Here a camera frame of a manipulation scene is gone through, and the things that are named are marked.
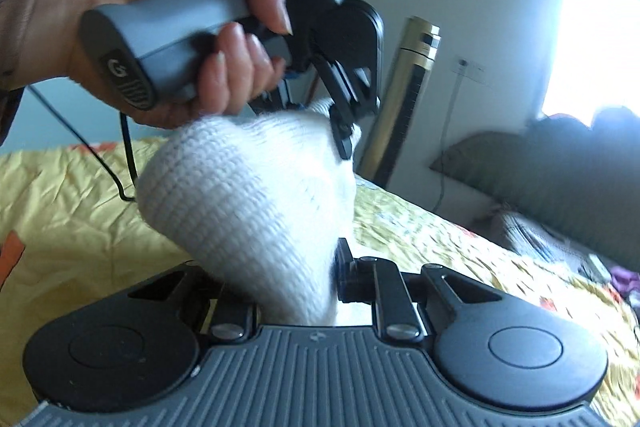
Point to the white wall socket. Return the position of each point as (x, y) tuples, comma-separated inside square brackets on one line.
[(469, 69)]

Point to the gold tower fan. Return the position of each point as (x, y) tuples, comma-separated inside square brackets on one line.
[(412, 67)]

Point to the patterned pillow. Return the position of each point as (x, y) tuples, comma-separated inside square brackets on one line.
[(528, 238)]

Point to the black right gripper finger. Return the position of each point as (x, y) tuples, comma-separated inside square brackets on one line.
[(353, 277)]

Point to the white knitted sweater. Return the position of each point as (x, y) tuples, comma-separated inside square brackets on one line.
[(260, 203)]

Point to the purple cloth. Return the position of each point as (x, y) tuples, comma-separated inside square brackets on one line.
[(625, 281)]

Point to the dark grey scalloped headboard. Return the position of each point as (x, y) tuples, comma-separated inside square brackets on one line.
[(582, 180)]

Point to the brown sleeved left forearm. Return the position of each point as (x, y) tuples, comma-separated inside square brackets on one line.
[(37, 41)]

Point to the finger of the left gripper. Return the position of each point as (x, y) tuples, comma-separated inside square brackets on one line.
[(279, 98), (354, 93)]

